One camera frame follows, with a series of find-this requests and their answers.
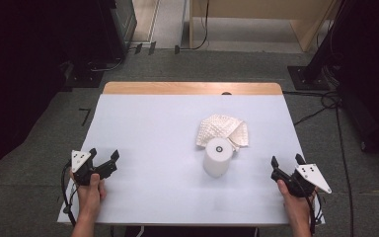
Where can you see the person's left hand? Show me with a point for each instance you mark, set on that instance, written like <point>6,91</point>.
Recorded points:
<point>90,194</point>

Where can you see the black slanted stand post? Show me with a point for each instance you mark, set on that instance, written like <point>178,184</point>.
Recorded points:
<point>329,39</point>

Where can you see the dark clothing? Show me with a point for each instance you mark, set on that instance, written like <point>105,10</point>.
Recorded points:
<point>194,232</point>

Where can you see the wooden table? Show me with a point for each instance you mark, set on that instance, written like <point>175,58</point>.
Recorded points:
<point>190,88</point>

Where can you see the white table mat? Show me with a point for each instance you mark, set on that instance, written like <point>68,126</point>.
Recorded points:
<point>164,148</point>

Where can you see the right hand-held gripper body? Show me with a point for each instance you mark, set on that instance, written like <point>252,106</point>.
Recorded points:
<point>304,179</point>

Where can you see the black stand base plate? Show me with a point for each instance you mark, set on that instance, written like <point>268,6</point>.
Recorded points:
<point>84,79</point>
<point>309,79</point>

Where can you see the white cylindrical cup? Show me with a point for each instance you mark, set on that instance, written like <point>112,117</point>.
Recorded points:
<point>217,158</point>

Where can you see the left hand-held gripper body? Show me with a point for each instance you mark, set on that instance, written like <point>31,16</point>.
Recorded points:
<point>83,171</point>

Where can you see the black glass-door cabinet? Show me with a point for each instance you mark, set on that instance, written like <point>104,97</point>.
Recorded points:
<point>118,26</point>

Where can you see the person's right hand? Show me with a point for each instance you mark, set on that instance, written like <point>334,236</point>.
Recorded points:
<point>294,204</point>

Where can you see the white textured cloth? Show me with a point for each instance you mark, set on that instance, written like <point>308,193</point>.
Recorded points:
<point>222,128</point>

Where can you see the light wooden desk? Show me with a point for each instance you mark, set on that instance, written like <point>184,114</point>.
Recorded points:
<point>260,8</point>

